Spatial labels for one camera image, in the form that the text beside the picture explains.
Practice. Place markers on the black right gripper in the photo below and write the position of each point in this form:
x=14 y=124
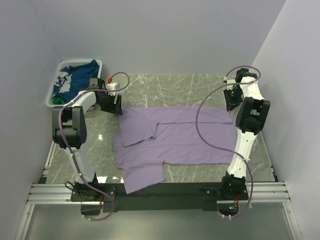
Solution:
x=230 y=103

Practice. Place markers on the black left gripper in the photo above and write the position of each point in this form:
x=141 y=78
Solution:
x=115 y=108

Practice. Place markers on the purple t shirt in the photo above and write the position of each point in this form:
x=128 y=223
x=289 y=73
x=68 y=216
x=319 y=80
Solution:
x=149 y=137

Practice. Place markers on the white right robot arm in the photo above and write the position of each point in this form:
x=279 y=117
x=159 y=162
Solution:
x=243 y=92

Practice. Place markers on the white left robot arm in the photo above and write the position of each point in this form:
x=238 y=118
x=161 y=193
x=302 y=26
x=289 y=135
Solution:
x=69 y=131

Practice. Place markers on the blue printed t shirt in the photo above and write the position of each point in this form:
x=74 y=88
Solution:
x=70 y=80

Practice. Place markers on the green t shirt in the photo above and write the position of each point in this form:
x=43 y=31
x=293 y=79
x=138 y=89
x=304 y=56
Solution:
x=58 y=101

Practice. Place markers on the white laundry basket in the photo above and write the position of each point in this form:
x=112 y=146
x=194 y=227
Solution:
x=73 y=62

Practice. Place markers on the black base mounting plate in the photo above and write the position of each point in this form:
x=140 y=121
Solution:
x=161 y=196

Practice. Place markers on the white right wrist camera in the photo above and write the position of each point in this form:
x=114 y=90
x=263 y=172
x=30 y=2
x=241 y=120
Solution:
x=229 y=82

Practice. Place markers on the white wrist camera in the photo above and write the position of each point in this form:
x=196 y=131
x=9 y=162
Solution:
x=113 y=87
x=229 y=82

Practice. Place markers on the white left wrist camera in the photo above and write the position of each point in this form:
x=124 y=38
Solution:
x=113 y=87

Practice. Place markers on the aluminium frame rail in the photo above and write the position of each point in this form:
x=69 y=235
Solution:
x=55 y=194

